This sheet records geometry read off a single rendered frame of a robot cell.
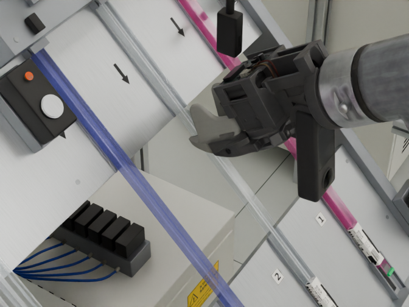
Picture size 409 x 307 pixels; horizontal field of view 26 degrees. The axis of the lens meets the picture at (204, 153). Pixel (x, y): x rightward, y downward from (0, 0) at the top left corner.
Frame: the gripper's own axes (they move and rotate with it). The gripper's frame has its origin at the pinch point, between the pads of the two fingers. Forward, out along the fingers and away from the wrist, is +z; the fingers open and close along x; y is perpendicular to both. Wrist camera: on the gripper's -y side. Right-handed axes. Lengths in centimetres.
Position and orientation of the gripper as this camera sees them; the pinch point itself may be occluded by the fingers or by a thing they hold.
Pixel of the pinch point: (206, 139)
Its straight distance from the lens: 101.2
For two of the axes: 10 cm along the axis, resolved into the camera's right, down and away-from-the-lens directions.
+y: -4.8, -8.2, -3.1
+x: -5.4, 5.6, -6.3
